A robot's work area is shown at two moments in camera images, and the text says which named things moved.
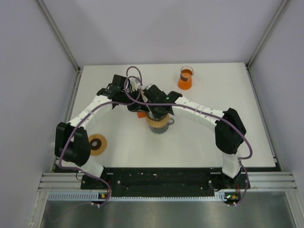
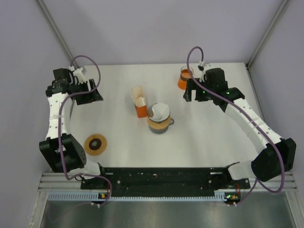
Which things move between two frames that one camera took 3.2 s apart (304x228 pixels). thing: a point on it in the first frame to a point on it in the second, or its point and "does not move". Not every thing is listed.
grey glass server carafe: x=171 y=121 does not move
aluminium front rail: x=258 y=182 does not move
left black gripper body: x=131 y=97 to x=84 y=98
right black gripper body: x=156 y=112 to x=202 y=94
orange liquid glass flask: x=185 y=81 does not move
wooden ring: x=101 y=144 does not move
